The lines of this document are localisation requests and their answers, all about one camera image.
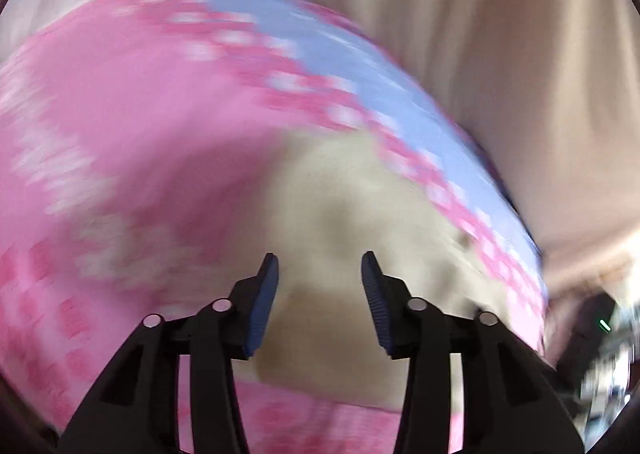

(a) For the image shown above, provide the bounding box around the beige draped curtain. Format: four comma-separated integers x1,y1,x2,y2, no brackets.
165,0,640,295

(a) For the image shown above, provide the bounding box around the pink and blue floral bedsheet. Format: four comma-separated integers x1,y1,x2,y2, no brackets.
0,0,548,454

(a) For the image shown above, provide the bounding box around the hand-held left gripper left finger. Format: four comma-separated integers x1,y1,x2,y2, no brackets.
57,253,280,454

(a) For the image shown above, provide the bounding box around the cream sweater with black hearts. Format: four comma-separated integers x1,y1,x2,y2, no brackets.
250,131,506,410

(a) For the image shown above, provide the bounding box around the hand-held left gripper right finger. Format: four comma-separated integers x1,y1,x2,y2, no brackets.
361,250,586,454

